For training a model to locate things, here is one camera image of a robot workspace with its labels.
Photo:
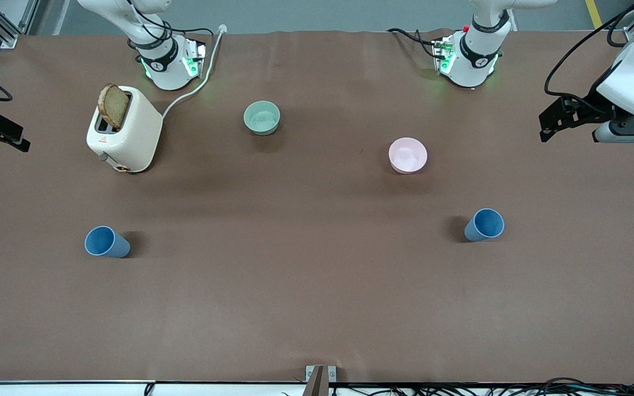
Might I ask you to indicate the metal mounting bracket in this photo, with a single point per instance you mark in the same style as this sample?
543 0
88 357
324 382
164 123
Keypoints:
331 374

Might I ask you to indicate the dark camera pole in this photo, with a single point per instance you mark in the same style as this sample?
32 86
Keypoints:
316 385

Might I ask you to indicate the blue plastic cup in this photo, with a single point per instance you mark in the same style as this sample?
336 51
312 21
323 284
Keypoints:
102 242
485 224

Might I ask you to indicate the brown table cover sheet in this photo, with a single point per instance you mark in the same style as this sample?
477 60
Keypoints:
317 286

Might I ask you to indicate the pink bowl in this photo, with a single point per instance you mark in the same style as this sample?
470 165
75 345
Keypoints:
408 155

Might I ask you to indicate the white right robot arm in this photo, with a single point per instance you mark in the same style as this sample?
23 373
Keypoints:
165 66

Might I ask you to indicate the cream white toaster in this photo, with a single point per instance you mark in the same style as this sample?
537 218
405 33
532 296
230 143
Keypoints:
135 137

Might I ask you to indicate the interface box with green lights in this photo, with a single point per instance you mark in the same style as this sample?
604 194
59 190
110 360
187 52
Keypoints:
195 58
443 55

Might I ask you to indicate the green bowl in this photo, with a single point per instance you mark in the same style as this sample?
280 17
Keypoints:
262 118

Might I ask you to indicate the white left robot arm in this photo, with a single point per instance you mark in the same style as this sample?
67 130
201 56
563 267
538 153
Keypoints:
479 52

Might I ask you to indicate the brown bread slice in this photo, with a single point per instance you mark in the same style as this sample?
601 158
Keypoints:
113 107

